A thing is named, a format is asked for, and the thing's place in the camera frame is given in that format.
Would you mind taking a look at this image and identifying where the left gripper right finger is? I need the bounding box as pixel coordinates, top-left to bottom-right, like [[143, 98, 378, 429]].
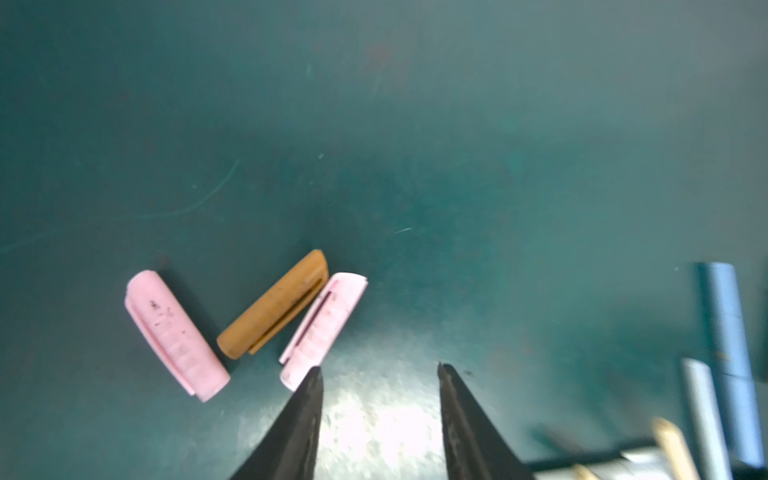
[[437, 363, 534, 480]]

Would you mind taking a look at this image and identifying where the yellow beige pen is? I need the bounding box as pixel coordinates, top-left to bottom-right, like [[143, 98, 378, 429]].
[[572, 464, 601, 480]]

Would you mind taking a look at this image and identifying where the green table mat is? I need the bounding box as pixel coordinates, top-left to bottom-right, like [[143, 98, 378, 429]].
[[1, 1, 767, 479]]

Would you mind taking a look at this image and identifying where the pale pink pen cap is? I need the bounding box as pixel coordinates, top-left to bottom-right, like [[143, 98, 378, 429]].
[[279, 272, 368, 392]]

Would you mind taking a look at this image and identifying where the lavender white pen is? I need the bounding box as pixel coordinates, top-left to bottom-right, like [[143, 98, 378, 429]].
[[681, 358, 733, 480]]

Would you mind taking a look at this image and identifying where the brown pen cap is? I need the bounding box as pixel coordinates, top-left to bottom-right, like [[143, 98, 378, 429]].
[[217, 249, 330, 360]]

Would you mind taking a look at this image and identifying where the blue pen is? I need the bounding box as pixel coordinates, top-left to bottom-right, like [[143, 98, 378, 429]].
[[696, 262, 766, 469]]

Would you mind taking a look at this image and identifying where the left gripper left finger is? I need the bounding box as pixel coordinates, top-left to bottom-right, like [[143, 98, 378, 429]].
[[231, 366, 324, 480]]

